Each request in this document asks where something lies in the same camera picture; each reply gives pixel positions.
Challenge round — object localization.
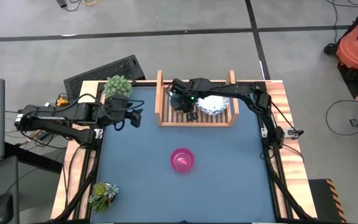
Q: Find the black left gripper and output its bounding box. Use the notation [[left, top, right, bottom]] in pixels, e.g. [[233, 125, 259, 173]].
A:
[[112, 104, 143, 128]]

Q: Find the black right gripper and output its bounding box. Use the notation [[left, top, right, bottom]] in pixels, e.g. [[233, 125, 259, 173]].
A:
[[178, 91, 198, 123]]

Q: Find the blue patterned paper bowl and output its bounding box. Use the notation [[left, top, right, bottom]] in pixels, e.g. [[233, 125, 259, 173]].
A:
[[196, 95, 231, 116]]

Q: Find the wooden slatted shelf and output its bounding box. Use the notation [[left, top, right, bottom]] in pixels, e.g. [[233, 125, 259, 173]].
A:
[[154, 69, 240, 128]]

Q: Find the bumpy green succulent plant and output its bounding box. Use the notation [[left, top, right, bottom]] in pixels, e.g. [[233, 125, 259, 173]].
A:
[[103, 75, 134, 100]]

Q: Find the pink plastic bowl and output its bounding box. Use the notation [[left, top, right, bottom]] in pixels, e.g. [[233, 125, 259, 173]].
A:
[[170, 147, 195, 173]]

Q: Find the spiky mixed succulent plant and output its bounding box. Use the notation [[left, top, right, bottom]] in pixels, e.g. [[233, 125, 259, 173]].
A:
[[88, 182, 120, 214]]

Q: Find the black yellow striped floor mat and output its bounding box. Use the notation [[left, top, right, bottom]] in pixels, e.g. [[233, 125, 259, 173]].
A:
[[308, 178, 348, 224], [336, 62, 358, 102]]

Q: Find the black computer mouse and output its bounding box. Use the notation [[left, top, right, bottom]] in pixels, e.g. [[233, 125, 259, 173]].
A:
[[0, 192, 14, 224]]

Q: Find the orange shop vacuum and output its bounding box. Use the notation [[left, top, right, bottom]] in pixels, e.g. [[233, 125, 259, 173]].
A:
[[323, 1, 358, 79]]

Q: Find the black floor cable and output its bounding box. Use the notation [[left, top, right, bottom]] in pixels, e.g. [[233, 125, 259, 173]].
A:
[[324, 100, 358, 137]]

